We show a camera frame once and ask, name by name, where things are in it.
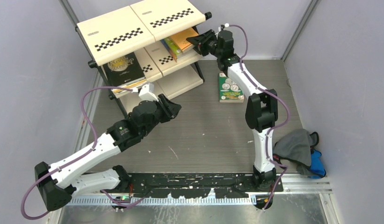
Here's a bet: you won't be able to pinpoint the dark green spine book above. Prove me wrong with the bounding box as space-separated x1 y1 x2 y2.
218 72 244 103

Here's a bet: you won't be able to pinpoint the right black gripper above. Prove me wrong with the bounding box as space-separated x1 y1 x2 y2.
185 29 221 59

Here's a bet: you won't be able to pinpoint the grey cloth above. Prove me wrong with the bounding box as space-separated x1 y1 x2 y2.
272 129 319 177

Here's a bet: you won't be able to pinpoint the light green spine book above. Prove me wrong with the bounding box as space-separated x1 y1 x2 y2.
164 37 183 61

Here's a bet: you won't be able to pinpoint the red black scissors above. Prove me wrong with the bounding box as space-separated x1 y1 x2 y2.
273 154 288 170

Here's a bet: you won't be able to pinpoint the blue cloth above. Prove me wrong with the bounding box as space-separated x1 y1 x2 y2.
309 148 327 179

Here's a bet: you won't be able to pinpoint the aluminium rail frame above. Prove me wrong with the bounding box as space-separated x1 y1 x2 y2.
51 173 334 224

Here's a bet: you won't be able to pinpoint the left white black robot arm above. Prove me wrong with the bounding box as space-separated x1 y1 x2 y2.
35 94 182 211

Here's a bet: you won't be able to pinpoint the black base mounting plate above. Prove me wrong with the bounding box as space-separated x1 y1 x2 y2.
108 173 283 199

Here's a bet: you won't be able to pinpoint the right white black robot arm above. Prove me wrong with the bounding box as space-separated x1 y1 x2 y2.
187 30 278 192

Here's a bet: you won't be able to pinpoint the black Moon Sixpence book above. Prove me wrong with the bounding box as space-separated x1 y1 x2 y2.
101 52 145 88

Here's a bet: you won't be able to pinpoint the orange spine book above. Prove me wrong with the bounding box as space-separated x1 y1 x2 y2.
169 28 199 53

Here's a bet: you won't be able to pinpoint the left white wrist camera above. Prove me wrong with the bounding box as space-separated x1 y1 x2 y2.
132 82 159 101

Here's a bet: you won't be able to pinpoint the cream three-tier shelf rack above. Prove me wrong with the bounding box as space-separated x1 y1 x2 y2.
76 0 212 115

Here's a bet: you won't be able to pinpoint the yellow book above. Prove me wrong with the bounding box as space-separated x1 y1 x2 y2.
111 79 147 94

